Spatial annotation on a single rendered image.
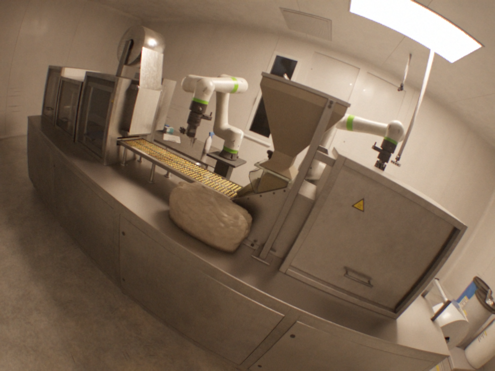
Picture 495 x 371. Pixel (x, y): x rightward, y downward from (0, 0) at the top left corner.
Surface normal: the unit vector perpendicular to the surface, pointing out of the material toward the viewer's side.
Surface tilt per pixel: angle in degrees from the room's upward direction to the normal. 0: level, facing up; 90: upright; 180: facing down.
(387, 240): 90
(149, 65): 71
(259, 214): 90
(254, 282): 0
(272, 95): 114
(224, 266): 0
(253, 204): 90
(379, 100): 90
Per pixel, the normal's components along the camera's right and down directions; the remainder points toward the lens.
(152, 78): 0.94, 0.11
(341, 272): -0.34, 0.23
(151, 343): 0.33, -0.88
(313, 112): -0.45, 0.57
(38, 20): 0.88, 0.42
